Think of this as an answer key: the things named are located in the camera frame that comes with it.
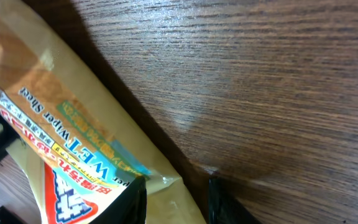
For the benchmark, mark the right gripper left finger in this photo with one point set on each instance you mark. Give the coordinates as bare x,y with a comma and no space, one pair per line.
129,208

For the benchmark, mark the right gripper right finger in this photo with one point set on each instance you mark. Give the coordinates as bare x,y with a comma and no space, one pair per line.
223,208

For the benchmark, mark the white wet wipes pack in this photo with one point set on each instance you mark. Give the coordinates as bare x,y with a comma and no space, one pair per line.
81,149

